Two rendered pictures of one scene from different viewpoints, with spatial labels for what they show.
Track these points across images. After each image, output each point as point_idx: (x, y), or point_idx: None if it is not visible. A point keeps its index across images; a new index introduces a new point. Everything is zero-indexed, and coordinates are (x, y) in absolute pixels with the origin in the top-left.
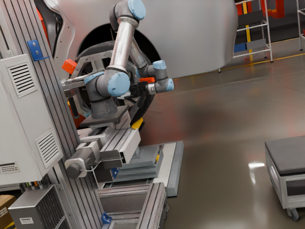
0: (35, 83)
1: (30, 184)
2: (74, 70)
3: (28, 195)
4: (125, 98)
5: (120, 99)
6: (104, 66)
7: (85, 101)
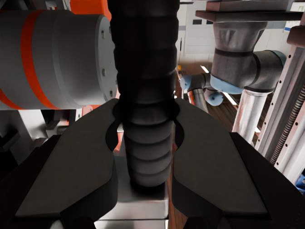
0: None
1: None
2: (81, 111)
3: None
4: (239, 139)
5: (172, 94)
6: (17, 159)
7: (23, 9)
